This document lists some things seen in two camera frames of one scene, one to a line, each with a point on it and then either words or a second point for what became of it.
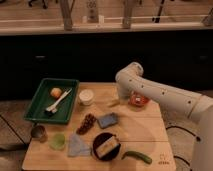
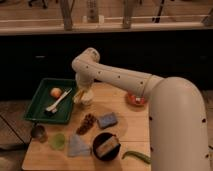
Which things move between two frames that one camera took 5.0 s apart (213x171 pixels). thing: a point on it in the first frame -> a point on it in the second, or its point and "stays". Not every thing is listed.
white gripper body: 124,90 -> 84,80
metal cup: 39,133 stays
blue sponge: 107,121 stays
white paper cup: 86,96 stays
